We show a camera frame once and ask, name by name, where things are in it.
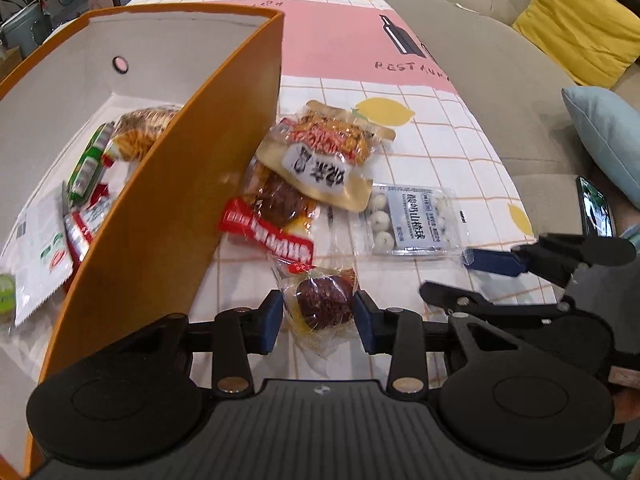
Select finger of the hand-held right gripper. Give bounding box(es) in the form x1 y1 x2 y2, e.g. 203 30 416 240
462 234 638 288
419 282 576 322

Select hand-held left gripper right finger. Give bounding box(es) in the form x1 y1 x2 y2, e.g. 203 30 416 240
352 290 546 396

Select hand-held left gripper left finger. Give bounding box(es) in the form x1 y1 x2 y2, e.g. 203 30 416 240
107 290 285 396

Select single red date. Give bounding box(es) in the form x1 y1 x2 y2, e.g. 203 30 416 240
272 267 361 361

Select clear tray of white balls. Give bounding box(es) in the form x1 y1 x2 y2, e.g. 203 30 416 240
350 182 471 258

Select red label dates packet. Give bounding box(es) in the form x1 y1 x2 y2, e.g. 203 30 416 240
218 157 321 273

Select orange cardboard storage box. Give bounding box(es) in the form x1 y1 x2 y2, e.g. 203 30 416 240
0 2 285 478

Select beige spicy strip pouch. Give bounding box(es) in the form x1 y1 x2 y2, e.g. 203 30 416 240
257 100 396 211

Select red snack packet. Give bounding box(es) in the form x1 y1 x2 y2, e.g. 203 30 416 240
62 182 113 271

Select clear bag of stick snacks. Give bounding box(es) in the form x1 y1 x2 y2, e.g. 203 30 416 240
107 105 183 163

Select green sausage stick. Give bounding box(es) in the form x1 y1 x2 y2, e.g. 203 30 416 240
66 122 116 206

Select white sachet with logos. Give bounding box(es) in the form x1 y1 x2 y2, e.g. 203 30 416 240
0 195 73 328

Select smartphone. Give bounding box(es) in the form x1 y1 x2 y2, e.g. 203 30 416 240
576 175 617 238

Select teal striped pants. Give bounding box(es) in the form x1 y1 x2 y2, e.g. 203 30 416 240
605 425 640 476

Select checked lemon print tablecloth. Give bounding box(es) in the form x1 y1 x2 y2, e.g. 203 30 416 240
125 0 558 391

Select light blue cushion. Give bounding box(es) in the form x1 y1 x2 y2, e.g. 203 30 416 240
561 86 640 221

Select beige sofa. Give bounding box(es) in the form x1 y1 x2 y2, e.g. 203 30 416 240
350 0 640 306

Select yellow cushion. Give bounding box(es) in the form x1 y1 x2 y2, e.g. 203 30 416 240
512 0 640 88

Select grey trash can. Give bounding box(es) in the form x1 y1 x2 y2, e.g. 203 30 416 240
0 2 53 56

